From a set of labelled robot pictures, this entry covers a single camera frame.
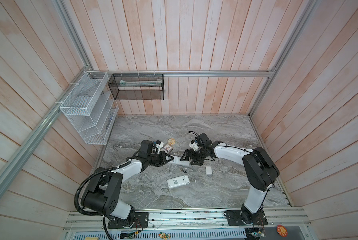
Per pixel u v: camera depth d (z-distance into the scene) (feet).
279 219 2.45
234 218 2.40
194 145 2.89
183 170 2.96
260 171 1.60
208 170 2.98
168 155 2.76
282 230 2.31
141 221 2.40
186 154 2.73
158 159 2.57
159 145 2.77
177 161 2.88
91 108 2.24
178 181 2.77
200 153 2.58
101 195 1.45
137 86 3.41
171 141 3.41
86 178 1.38
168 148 3.22
